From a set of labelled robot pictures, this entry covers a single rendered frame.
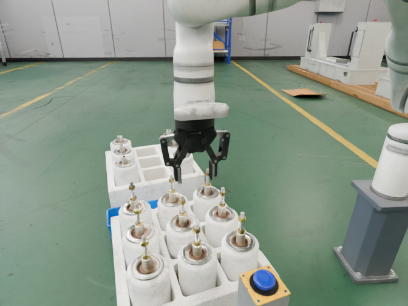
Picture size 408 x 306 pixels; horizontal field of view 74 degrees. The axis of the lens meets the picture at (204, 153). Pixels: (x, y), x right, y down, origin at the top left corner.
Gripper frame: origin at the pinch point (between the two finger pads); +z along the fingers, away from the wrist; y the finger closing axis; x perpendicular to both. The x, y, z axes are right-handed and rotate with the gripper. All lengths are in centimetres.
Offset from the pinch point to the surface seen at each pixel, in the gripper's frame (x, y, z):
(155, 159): -72, 5, 31
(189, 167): -52, -8, 26
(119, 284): -1.7, 18.9, 28.9
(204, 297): 6.7, -0.2, 29.0
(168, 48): -641, -71, 20
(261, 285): 17.5, -8.0, 14.1
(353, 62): -253, -257, 14
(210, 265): 3.8, -2.5, 22.4
